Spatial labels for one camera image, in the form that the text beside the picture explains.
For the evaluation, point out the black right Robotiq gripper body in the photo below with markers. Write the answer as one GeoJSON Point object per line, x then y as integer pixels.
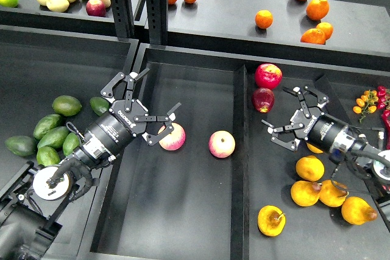
{"type": "Point", "coordinates": [323, 131]}

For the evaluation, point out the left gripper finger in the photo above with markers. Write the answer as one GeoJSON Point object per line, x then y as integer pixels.
{"type": "Point", "coordinates": [130, 80]}
{"type": "Point", "coordinates": [146, 119]}

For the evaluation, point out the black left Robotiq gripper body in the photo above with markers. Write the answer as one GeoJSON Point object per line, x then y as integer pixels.
{"type": "Point", "coordinates": [109, 134]}

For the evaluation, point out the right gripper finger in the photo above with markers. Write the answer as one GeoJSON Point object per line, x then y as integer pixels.
{"type": "Point", "coordinates": [274, 131]}
{"type": "Point", "coordinates": [322, 99]}

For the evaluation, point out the green avocado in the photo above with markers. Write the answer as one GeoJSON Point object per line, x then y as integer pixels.
{"type": "Point", "coordinates": [66, 105]}
{"type": "Point", "coordinates": [99, 105]}
{"type": "Point", "coordinates": [46, 124]}

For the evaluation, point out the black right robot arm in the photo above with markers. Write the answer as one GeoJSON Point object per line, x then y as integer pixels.
{"type": "Point", "coordinates": [364, 160]}

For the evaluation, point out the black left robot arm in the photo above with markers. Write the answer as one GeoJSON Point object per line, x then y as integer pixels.
{"type": "Point", "coordinates": [34, 199]}

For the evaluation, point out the yellow pear upper pile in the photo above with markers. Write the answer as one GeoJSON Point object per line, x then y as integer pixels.
{"type": "Point", "coordinates": [310, 168]}

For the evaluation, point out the pink apple left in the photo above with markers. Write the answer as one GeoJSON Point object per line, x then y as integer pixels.
{"type": "Point", "coordinates": [175, 139]}

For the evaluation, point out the pink apple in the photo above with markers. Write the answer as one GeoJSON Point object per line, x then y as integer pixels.
{"type": "Point", "coordinates": [175, 139]}
{"type": "Point", "coordinates": [221, 144]}

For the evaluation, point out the bright red apple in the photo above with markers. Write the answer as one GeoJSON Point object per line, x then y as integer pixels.
{"type": "Point", "coordinates": [268, 75]}

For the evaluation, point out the dark red apple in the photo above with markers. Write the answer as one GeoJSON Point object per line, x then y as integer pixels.
{"type": "Point", "coordinates": [263, 100]}

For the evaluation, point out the orange cherry tomato bunch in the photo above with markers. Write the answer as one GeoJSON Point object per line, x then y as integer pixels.
{"type": "Point", "coordinates": [366, 104]}

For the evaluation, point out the orange on shelf front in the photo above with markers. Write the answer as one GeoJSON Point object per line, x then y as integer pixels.
{"type": "Point", "coordinates": [313, 36]}

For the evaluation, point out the red chili peppers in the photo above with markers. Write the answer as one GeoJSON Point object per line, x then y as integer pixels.
{"type": "Point", "coordinates": [383, 103]}

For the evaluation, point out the orange on shelf right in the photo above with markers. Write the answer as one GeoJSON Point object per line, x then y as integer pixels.
{"type": "Point", "coordinates": [327, 29]}

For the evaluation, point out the pink apple right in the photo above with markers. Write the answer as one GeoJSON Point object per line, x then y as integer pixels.
{"type": "Point", "coordinates": [221, 144]}

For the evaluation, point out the black left tray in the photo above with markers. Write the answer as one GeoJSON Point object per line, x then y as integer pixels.
{"type": "Point", "coordinates": [37, 66]}

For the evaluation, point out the black tray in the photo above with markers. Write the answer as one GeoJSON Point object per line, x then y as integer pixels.
{"type": "Point", "coordinates": [188, 204]}
{"type": "Point", "coordinates": [37, 66]}

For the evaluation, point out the orange on shelf middle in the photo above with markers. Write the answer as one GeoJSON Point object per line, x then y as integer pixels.
{"type": "Point", "coordinates": [263, 19]}

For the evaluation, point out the black centre tray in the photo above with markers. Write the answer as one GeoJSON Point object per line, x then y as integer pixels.
{"type": "Point", "coordinates": [188, 204]}

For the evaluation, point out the large orange on shelf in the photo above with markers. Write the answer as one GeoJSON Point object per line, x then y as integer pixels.
{"type": "Point", "coordinates": [317, 9]}

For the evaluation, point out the red apple on shelf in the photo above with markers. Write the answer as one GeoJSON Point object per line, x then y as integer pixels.
{"type": "Point", "coordinates": [95, 8]}

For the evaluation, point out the green avocado by tray wall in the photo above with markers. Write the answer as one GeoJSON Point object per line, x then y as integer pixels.
{"type": "Point", "coordinates": [99, 105]}

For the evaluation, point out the black shelf post left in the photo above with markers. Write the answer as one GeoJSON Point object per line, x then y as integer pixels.
{"type": "Point", "coordinates": [123, 18]}

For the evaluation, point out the black shelf post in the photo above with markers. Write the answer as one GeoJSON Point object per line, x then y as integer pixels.
{"type": "Point", "coordinates": [157, 21]}
{"type": "Point", "coordinates": [123, 18]}

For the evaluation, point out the black shelf post right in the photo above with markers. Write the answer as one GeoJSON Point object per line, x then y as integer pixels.
{"type": "Point", "coordinates": [157, 21]}

